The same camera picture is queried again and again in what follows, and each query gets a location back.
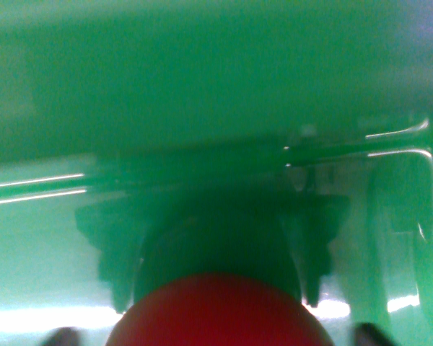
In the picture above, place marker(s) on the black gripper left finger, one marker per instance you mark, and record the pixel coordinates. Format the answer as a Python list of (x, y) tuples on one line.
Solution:
[(61, 338)]

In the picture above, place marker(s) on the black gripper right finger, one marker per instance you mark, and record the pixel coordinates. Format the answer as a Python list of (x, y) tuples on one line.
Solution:
[(373, 336)]

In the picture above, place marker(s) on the red toy tomato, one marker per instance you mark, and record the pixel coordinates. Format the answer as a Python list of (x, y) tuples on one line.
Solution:
[(218, 313)]

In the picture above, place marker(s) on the green plastic bin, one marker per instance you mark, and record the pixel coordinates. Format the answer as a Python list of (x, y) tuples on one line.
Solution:
[(202, 108)]

